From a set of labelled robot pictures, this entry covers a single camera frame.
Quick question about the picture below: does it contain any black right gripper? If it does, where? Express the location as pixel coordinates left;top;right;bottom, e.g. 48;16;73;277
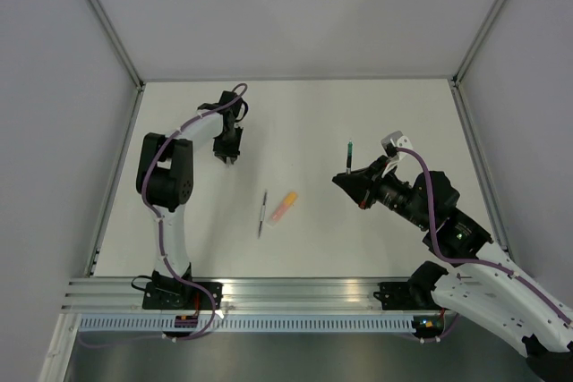
334;154;431;229

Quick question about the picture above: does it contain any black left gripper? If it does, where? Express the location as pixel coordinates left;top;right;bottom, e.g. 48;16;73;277
213;125;244;165

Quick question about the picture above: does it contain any green pen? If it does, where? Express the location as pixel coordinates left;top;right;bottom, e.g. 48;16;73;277
345;140;354;174

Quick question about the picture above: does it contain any purple marker pen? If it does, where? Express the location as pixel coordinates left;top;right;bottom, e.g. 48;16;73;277
257;189;268;239

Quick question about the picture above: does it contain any pink highlighter pen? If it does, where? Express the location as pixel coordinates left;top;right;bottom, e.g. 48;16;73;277
266;203;291;227

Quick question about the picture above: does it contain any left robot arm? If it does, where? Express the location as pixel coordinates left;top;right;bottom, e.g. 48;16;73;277
136;83;249;312

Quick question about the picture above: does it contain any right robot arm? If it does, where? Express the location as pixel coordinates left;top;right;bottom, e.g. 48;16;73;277
332;156;572;381

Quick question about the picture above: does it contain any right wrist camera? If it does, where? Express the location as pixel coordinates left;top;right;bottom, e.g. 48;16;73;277
381;131;413;176

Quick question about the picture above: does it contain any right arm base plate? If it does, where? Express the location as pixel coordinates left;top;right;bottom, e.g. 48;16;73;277
372;281;453;311

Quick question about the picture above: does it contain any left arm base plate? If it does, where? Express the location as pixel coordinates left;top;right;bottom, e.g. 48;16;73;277
142;283;213;310

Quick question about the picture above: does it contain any aluminium frame rail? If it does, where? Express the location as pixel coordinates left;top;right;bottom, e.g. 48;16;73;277
62;277;550;316

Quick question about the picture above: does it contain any white slotted cable duct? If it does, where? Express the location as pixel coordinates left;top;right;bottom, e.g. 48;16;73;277
79;314;415;334

